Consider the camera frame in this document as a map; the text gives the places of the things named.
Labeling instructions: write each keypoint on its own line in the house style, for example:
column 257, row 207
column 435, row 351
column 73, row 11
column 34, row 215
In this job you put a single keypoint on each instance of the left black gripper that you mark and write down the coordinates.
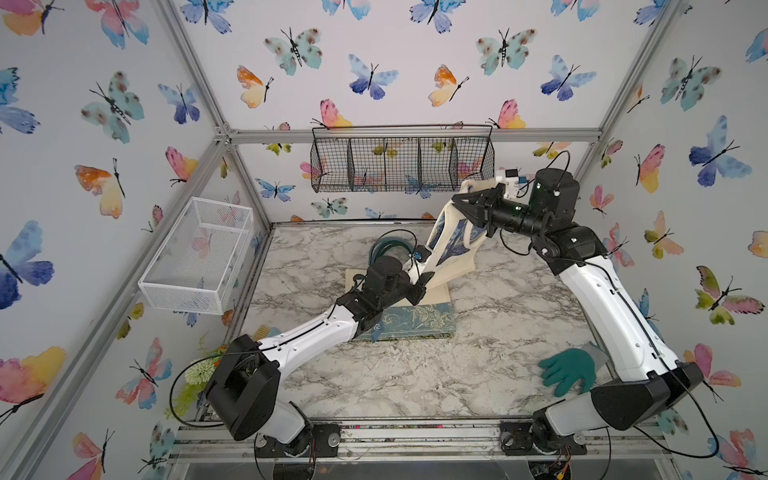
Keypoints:
column 417, row 290

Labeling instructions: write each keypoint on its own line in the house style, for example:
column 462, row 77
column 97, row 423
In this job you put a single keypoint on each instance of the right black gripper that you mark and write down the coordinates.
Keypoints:
column 493, row 206

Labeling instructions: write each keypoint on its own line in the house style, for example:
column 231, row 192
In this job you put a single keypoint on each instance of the cream bag blue floral pattern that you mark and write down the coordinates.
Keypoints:
column 408, row 318

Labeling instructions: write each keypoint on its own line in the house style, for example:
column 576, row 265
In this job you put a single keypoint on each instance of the cream bag starry night print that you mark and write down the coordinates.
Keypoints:
column 450, row 249

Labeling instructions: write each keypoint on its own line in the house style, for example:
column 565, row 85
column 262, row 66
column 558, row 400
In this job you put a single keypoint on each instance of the cream bag green handles floral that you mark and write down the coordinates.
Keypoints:
column 390, row 246

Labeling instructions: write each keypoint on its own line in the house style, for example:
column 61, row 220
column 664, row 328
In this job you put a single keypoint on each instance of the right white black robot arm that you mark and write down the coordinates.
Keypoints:
column 649, row 378

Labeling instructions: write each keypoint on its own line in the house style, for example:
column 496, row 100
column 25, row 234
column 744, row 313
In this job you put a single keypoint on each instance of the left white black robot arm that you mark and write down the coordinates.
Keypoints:
column 243, row 388

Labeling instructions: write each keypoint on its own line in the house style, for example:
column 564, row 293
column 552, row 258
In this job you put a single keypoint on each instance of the wooden comb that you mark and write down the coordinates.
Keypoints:
column 264, row 332

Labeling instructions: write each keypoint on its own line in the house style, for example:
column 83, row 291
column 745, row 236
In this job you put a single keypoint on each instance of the green rubber glove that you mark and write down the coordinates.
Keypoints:
column 568, row 368

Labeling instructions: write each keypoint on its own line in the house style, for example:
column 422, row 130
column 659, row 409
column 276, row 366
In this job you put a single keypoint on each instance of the potted plant orange flowers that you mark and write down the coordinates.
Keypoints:
column 186, row 394

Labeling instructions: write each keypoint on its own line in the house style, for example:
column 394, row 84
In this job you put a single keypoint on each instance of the black wire wall basket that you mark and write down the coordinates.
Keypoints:
column 412, row 159

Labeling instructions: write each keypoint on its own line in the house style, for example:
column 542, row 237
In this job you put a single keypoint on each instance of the aluminium front rail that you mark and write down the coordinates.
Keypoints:
column 465, row 439

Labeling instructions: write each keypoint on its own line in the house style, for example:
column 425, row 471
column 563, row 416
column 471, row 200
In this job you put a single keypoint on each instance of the white mesh wall basket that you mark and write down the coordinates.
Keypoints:
column 194, row 269

